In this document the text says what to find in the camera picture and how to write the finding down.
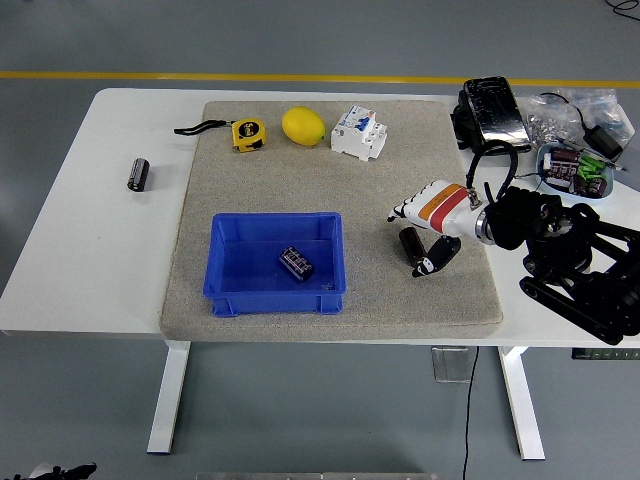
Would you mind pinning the dark brown cylindrical battery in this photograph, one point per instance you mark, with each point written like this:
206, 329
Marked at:
296, 263
411, 245
138, 174

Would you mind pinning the white circuit breaker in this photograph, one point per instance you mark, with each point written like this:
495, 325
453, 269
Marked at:
357, 134

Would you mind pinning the thin grey pen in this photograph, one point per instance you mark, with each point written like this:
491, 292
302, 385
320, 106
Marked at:
617, 166

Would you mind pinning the black rugged handheld device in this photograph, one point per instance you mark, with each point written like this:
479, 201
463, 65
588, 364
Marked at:
495, 115

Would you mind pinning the white table leg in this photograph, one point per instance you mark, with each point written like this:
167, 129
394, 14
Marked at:
520, 400
170, 395

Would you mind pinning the silver bracket under table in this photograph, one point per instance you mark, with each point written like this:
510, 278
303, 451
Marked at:
450, 364

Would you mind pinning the light blue parts tray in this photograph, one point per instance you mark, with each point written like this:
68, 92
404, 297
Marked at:
607, 172

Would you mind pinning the yellow lemon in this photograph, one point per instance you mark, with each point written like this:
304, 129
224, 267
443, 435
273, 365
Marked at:
303, 126

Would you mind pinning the black table control panel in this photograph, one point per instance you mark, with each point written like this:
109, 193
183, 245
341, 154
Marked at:
605, 354

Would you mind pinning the green connector pieces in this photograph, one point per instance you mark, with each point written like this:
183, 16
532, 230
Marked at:
591, 166

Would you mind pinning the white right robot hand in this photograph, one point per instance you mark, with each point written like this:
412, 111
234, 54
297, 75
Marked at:
445, 207

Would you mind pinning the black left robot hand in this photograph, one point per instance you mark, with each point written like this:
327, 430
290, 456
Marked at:
70, 472

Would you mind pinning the grey-brown felt mat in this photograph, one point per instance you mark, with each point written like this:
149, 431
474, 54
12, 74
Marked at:
300, 185

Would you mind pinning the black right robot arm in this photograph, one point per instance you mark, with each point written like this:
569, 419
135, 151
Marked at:
550, 225

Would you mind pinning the yellow tape measure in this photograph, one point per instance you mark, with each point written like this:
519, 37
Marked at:
247, 135

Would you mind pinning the blue plastic box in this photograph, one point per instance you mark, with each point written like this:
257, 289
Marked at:
240, 270

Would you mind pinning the clear bag of screws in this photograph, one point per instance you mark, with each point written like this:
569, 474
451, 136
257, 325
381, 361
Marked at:
550, 117

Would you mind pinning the printed dark capacitor in tray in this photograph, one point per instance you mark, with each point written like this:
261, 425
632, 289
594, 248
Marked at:
560, 176

